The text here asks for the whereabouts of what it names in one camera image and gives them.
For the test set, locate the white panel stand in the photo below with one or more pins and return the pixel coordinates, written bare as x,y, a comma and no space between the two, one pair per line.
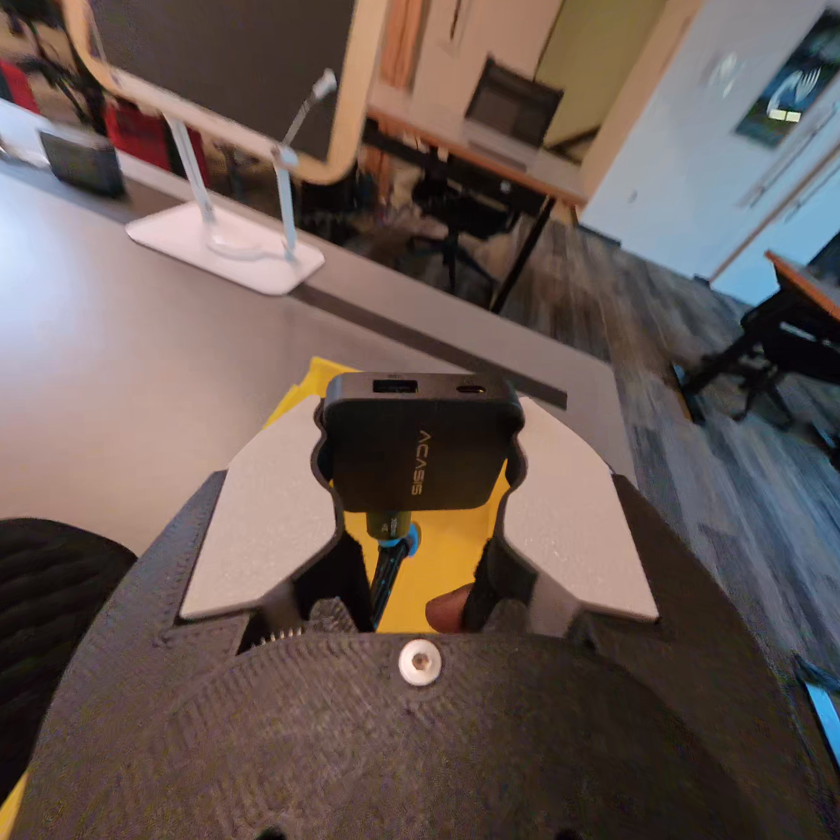
197,239

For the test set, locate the dark wall poster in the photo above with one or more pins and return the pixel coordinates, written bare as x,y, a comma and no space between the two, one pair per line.
787,79

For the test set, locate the small black box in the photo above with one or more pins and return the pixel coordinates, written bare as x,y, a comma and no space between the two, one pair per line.
82,164

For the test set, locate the background wooden desk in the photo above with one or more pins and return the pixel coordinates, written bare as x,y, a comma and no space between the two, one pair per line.
558,182

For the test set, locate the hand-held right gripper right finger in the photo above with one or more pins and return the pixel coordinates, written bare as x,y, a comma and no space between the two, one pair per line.
577,531

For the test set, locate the black office chair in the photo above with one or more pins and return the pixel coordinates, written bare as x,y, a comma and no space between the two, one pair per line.
459,197

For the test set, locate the wooden desk black legs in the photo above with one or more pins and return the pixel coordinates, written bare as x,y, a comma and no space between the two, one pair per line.
806,283

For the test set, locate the person's right hand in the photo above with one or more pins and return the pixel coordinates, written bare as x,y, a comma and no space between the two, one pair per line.
449,607

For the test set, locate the black adapter hub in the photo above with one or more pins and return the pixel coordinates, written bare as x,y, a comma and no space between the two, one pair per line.
420,446

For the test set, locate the red crate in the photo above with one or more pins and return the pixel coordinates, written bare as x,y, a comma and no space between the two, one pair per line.
138,134
16,85

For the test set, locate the yellow plastic bin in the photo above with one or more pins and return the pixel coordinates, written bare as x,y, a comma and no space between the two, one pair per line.
446,571

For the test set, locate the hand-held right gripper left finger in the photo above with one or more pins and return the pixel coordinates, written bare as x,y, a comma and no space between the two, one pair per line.
262,518

